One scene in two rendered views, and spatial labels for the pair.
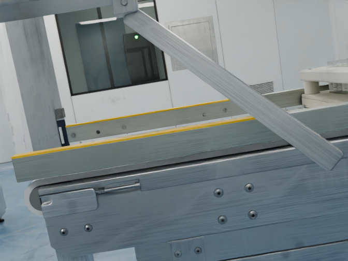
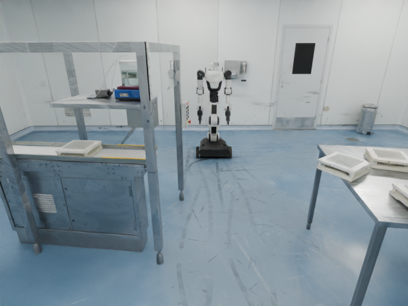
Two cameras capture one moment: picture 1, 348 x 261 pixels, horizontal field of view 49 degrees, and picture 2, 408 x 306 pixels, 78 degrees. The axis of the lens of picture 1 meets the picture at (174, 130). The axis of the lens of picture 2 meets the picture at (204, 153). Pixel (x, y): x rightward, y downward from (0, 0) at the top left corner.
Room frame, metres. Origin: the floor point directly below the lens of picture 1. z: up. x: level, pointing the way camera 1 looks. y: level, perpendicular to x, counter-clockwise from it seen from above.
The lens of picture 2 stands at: (2.37, 0.80, 1.64)
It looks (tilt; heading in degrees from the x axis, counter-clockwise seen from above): 22 degrees down; 186
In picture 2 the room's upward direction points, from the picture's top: straight up
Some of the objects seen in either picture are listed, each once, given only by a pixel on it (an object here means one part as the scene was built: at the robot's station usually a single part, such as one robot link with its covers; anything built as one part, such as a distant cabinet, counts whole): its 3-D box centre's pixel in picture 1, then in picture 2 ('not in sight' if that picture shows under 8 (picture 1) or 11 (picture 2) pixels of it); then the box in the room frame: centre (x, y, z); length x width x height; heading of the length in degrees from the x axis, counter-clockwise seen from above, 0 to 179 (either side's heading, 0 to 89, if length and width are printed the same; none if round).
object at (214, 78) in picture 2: not in sight; (214, 79); (-1.76, 0.51, 1.23); 0.34 x 0.30 x 0.36; 97
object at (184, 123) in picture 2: not in sight; (184, 113); (-0.23, 0.31, 1.03); 0.17 x 0.06 x 0.26; 0
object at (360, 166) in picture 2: not in sight; (343, 161); (0.70, 1.58, 0.94); 0.25 x 0.24 x 0.02; 132
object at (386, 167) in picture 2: not in sight; (386, 162); (0.55, 1.94, 0.89); 0.24 x 0.24 x 0.02; 77
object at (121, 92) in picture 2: not in sight; (133, 91); (0.58, 0.09, 1.37); 0.21 x 0.20 x 0.09; 0
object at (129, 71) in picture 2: not in sight; (131, 71); (0.59, 0.09, 1.51); 0.15 x 0.15 x 0.19
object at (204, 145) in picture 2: not in sight; (213, 142); (-1.73, 0.51, 0.19); 0.64 x 0.52 x 0.33; 7
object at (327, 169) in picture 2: not in sight; (342, 168); (0.70, 1.58, 0.89); 0.24 x 0.24 x 0.02; 42
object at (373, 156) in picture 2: not in sight; (388, 156); (0.55, 1.94, 0.94); 0.25 x 0.24 x 0.02; 167
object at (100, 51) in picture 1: (112, 46); not in sight; (5.50, 0.65, 1.43); 1.38 x 0.01 x 1.16; 97
